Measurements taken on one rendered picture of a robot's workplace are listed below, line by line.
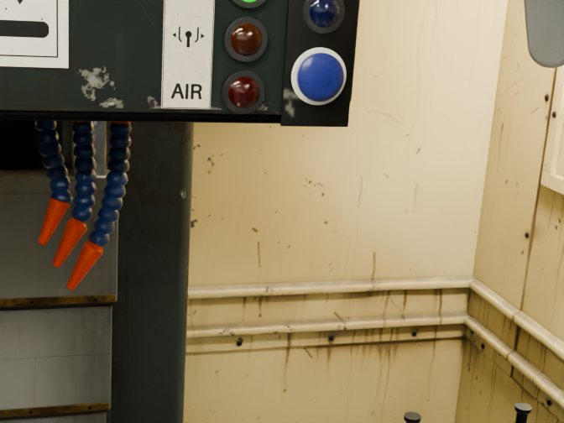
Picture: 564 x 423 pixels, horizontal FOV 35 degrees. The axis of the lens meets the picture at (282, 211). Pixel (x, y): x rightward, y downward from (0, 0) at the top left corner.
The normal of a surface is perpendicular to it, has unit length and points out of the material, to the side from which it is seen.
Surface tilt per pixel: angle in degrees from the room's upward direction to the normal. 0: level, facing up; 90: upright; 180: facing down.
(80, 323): 91
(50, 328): 90
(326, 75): 88
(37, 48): 90
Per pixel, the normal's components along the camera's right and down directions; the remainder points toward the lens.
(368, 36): 0.27, 0.28
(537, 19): -0.73, 0.14
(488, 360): -0.96, 0.01
